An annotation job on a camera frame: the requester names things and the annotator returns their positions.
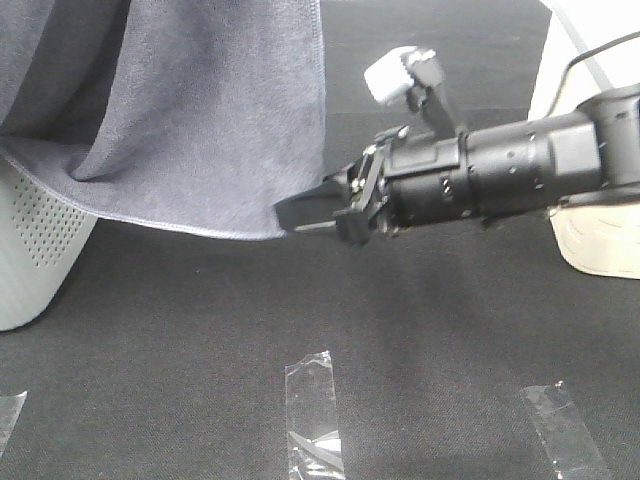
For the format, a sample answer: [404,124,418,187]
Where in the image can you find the grey perforated laundry basket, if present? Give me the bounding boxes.
[0,160,97,331]

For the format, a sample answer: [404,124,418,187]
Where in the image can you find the cream white laundry basket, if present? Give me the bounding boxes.
[528,0,639,279]

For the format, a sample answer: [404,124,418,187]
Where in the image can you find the left clear tape strip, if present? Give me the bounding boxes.
[0,391,28,457]

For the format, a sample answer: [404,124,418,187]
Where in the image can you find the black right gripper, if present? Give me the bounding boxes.
[274,126,470,245]

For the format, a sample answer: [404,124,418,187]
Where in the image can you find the right clear tape strip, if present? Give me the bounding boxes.
[520,380,613,480]

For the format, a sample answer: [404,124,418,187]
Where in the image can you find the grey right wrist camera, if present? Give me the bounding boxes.
[364,46,465,139]

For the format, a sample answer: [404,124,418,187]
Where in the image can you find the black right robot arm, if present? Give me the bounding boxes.
[275,85,639,245]

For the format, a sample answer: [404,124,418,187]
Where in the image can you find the middle clear tape strip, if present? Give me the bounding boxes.
[284,351,345,479]

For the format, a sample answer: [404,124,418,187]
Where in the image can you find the black table mat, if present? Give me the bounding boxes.
[0,0,640,480]

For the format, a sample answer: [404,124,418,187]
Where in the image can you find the grey microfibre towel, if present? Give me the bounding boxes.
[1,1,325,241]

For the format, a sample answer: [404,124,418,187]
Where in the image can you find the clear tape strip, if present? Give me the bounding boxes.
[520,380,613,480]
[284,351,345,479]
[0,391,28,457]

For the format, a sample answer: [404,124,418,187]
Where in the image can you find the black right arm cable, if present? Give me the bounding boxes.
[547,30,640,119]

